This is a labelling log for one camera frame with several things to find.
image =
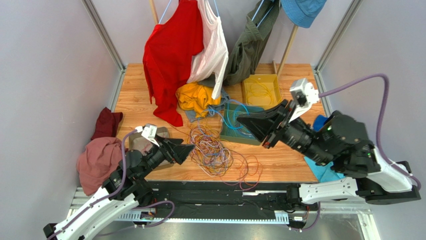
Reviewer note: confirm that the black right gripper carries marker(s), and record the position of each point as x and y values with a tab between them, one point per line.
277	124

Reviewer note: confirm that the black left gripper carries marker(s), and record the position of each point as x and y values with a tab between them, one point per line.
173	150

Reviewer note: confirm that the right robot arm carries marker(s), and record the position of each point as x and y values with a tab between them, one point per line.
341	143

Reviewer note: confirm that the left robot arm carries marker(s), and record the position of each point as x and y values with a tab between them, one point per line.
125	189

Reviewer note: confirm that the green plastic tray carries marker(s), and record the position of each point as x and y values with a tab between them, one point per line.
232	131

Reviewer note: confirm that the yellow plastic tray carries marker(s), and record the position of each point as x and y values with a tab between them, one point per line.
261	90

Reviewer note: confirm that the grey-blue cloth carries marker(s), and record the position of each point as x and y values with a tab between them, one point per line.
224	98

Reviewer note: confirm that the grey plastic tray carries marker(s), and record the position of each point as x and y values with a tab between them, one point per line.
136	141

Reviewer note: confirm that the wooden rack pole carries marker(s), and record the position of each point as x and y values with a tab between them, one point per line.
279	69

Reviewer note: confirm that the yellow crumpled garment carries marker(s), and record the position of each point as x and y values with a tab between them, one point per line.
196	97

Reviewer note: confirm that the dark blue cloth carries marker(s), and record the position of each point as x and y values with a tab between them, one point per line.
320	121

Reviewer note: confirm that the olive green hanging garment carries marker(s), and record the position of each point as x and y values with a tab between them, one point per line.
248	49

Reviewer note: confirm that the maroon cloth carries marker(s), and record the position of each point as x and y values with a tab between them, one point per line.
107	124

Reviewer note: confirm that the white hanging tank top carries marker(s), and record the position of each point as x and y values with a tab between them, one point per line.
213	59

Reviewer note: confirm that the turquoise cloth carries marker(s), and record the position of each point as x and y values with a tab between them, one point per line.
323	174

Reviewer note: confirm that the dusty pink cloth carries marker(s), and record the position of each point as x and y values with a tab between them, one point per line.
100	158

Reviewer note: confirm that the red hanging shirt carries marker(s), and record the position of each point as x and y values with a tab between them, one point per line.
167	58

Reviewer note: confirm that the light blue bucket hat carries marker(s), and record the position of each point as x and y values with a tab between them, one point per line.
302	13

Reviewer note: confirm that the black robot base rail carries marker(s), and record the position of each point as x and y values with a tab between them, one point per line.
216	199

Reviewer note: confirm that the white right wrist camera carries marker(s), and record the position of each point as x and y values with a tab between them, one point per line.
304	95

